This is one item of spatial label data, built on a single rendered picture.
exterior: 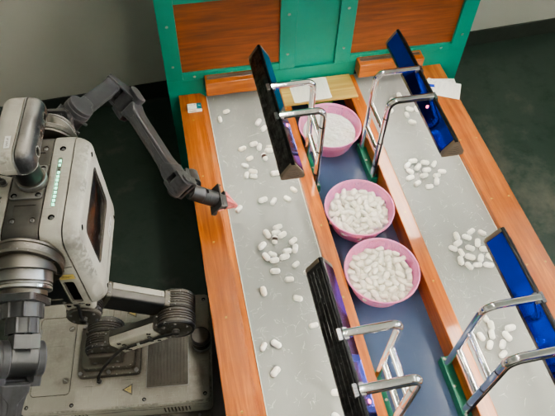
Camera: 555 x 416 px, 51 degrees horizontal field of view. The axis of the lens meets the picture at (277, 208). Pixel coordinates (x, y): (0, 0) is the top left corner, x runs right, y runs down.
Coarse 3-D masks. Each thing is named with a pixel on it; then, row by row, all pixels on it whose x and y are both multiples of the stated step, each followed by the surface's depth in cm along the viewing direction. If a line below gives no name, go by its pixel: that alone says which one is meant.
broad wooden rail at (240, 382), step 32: (192, 96) 254; (192, 128) 242; (192, 160) 231; (224, 224) 213; (224, 256) 205; (224, 288) 197; (224, 320) 190; (224, 352) 183; (224, 384) 177; (256, 384) 179
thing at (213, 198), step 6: (216, 186) 205; (210, 192) 200; (216, 192) 202; (210, 198) 200; (216, 198) 201; (204, 204) 201; (210, 204) 201; (216, 204) 202; (222, 204) 200; (216, 210) 201
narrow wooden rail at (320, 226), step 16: (304, 160) 233; (304, 192) 223; (320, 208) 218; (320, 224) 214; (320, 240) 210; (336, 256) 206; (336, 272) 202; (352, 304) 195; (352, 320) 191; (368, 368) 181
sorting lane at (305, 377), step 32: (224, 96) 258; (256, 96) 258; (224, 128) 246; (256, 128) 246; (224, 160) 235; (256, 160) 235; (256, 192) 225; (288, 192) 226; (256, 224) 216; (288, 224) 217; (256, 256) 208; (320, 256) 208; (256, 288) 200; (288, 288) 200; (256, 320) 193; (288, 320) 193; (256, 352) 186; (288, 352) 186; (320, 352) 187; (288, 384) 180; (320, 384) 180
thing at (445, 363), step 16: (496, 304) 156; (512, 304) 156; (480, 320) 160; (464, 336) 170; (480, 352) 163; (528, 352) 148; (544, 352) 148; (448, 368) 187; (464, 368) 174; (496, 368) 153; (448, 384) 186; (464, 400) 181; (480, 400) 168
